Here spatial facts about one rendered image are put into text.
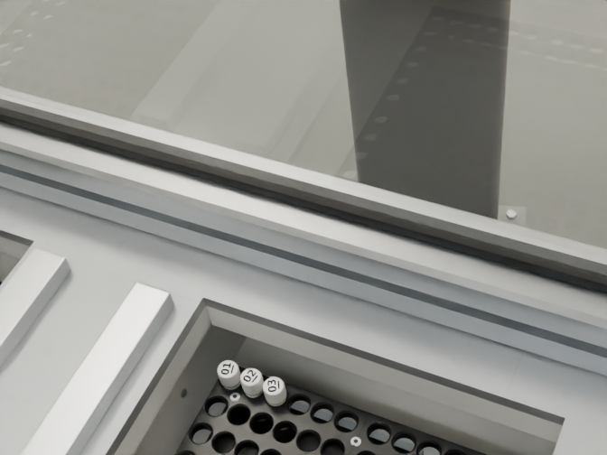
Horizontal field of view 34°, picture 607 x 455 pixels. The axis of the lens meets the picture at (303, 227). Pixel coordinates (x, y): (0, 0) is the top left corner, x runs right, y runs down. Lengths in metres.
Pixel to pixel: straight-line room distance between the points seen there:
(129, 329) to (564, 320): 0.22
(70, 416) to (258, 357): 0.18
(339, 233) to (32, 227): 0.20
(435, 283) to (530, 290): 0.05
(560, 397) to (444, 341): 0.06
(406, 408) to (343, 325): 0.11
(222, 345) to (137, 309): 0.11
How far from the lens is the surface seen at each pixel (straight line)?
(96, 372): 0.52
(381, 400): 0.62
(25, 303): 0.56
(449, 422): 0.61
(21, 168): 0.60
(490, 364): 0.50
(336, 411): 0.54
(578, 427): 0.49
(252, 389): 0.55
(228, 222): 0.52
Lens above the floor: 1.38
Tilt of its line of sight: 50 degrees down
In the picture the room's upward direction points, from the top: 10 degrees counter-clockwise
